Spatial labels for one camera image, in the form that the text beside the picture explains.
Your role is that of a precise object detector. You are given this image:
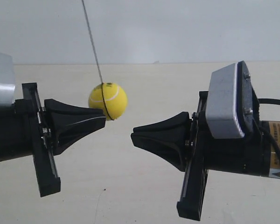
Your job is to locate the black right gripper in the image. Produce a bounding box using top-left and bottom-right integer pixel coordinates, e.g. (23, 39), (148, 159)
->
(131, 91), (271, 221)

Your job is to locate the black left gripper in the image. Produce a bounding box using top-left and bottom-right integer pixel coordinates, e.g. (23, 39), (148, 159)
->
(0, 83), (106, 197)

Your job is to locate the yellow tennis ball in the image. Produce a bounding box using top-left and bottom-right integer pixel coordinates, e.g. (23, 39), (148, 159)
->
(88, 83), (128, 121)

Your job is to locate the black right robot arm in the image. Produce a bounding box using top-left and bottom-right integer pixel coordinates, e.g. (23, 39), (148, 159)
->
(131, 91), (280, 221)

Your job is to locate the thin black hanging string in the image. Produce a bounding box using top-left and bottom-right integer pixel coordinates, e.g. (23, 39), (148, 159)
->
(81, 0), (104, 84)

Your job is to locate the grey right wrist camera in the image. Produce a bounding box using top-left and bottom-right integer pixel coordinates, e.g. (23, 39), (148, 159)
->
(205, 61), (259, 139)

